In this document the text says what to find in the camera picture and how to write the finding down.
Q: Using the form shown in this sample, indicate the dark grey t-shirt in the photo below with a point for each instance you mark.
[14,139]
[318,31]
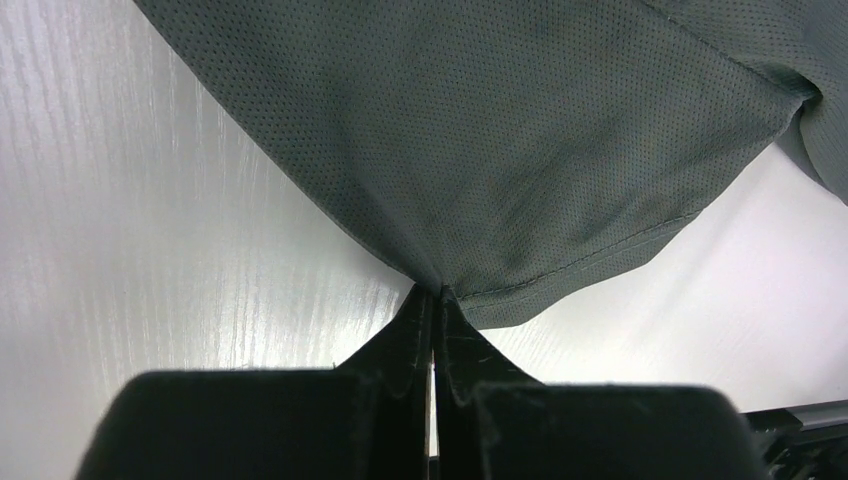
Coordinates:
[518,151]

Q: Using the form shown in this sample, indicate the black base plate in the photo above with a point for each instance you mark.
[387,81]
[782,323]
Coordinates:
[802,442]

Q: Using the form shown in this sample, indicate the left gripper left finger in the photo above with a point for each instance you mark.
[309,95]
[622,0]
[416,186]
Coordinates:
[366,418]

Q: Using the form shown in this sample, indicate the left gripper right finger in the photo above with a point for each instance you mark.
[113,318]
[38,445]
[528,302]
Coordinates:
[497,422]

